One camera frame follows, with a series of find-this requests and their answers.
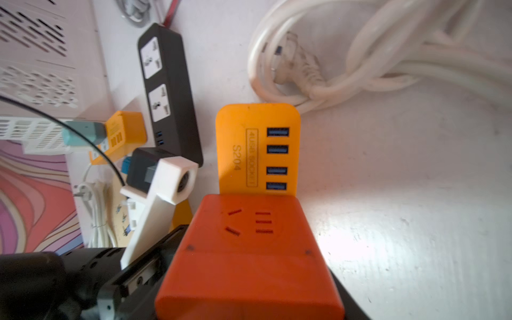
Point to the orange power strip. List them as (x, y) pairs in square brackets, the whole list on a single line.
[(258, 148)]

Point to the orange cube socket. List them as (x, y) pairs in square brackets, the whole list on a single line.
[(248, 257)]

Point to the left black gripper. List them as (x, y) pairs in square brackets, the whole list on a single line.
[(85, 283)]

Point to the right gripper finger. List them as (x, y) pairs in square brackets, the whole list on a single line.
[(352, 310)]

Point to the black power strip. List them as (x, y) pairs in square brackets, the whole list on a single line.
[(168, 93)]

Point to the white plastic file organizer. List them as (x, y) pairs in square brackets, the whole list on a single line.
[(51, 59)]

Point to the teal plug adapter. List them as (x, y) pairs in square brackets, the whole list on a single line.
[(94, 132)]

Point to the yellow power strip with adapters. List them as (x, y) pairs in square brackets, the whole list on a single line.
[(125, 132)]

